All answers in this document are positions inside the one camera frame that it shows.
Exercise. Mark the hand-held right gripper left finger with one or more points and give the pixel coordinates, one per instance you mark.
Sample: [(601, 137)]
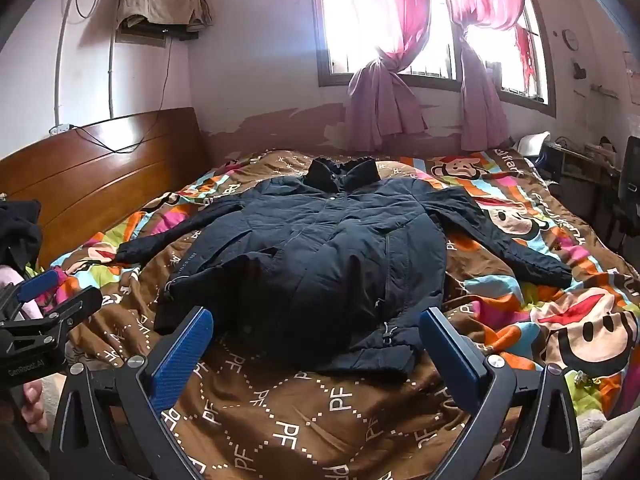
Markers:
[(182, 355)]

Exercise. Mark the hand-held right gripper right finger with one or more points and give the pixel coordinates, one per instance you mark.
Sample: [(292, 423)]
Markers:
[(450, 360)]

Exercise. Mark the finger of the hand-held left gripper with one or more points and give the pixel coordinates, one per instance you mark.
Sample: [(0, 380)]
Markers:
[(75, 305), (37, 282)]

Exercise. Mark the dark navy padded jacket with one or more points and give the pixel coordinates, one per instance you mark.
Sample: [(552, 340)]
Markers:
[(320, 255)]

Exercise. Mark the person's left hand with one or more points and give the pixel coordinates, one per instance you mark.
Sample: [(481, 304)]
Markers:
[(36, 405)]

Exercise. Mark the pink cloth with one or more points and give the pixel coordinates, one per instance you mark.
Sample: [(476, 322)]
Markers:
[(12, 280)]

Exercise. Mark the black clothing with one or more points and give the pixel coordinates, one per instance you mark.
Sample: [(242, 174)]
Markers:
[(17, 235)]

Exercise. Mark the brown cartoon printed blanket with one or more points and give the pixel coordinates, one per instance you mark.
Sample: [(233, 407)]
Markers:
[(280, 420)]

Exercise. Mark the wooden headboard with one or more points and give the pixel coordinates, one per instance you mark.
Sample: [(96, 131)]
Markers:
[(100, 180)]

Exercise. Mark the white power strip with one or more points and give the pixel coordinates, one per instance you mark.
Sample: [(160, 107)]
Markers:
[(61, 129)]

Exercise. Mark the white fluffy blanket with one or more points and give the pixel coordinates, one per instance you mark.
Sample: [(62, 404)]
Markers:
[(610, 445)]

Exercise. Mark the white bag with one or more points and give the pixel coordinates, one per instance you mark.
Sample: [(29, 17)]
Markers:
[(534, 144)]

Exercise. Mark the cluttered desk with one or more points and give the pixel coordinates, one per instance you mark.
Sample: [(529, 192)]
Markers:
[(580, 165)]

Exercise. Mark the black chair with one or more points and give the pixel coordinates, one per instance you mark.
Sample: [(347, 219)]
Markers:
[(629, 185)]

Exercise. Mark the pink curtain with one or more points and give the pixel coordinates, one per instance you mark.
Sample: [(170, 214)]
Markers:
[(385, 100), (477, 100)]

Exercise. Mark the white wall pipe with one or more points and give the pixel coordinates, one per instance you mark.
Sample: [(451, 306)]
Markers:
[(60, 70), (111, 80)]

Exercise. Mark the dark wall shelf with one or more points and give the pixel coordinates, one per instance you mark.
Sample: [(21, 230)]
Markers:
[(145, 36)]

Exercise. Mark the window with brown frame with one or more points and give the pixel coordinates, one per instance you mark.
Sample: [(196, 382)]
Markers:
[(440, 50)]

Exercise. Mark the round wall clock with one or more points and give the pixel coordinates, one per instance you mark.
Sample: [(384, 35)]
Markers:
[(570, 39)]

